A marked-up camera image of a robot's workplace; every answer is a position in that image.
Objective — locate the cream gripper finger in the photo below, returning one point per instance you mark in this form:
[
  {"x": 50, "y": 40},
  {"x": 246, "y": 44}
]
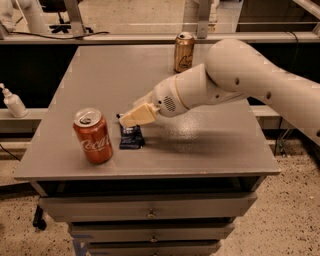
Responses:
[
  {"x": 145, "y": 100},
  {"x": 143, "y": 114}
]

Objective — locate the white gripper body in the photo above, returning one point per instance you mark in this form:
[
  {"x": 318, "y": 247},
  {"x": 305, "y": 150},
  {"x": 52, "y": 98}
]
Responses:
[{"x": 164, "y": 98}]

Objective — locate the dark blue rxbar wrapper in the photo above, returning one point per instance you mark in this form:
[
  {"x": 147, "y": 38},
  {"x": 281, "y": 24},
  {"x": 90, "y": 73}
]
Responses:
[{"x": 131, "y": 138}]

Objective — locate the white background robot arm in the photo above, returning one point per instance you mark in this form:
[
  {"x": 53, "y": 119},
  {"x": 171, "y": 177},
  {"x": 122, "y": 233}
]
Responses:
[{"x": 31, "y": 11}]

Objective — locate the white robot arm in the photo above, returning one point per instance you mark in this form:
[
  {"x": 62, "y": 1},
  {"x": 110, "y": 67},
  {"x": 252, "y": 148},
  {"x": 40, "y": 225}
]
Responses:
[{"x": 233, "y": 70}]

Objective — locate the red Coca-Cola can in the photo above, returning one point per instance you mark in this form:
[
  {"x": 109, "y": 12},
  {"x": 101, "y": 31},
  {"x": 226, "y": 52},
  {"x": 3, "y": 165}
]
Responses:
[{"x": 91, "y": 129}]

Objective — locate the gold soda can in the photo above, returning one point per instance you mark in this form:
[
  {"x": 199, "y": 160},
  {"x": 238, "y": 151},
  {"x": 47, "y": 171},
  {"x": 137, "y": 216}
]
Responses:
[{"x": 183, "y": 53}]

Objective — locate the top grey drawer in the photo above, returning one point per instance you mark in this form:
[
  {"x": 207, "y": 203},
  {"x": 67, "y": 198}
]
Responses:
[{"x": 152, "y": 207}]

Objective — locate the grey drawer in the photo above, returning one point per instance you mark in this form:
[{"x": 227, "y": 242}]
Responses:
[
  {"x": 173, "y": 248},
  {"x": 152, "y": 207},
  {"x": 156, "y": 232}
]

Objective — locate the black office chair base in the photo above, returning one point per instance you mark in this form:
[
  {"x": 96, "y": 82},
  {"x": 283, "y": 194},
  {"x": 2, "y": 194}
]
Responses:
[{"x": 62, "y": 26}]

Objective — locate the white pump bottle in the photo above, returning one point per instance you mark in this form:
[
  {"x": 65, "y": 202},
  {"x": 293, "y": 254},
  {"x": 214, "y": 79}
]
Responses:
[{"x": 13, "y": 103}]

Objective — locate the middle grey drawer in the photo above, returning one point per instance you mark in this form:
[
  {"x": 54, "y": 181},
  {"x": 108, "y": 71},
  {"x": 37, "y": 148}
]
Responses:
[{"x": 156, "y": 232}]

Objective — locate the bottom grey drawer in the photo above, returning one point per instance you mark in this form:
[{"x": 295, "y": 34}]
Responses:
[{"x": 173, "y": 248}]

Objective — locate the black caster wheel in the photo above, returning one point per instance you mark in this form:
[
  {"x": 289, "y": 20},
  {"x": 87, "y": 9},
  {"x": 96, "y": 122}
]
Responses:
[{"x": 38, "y": 221}]

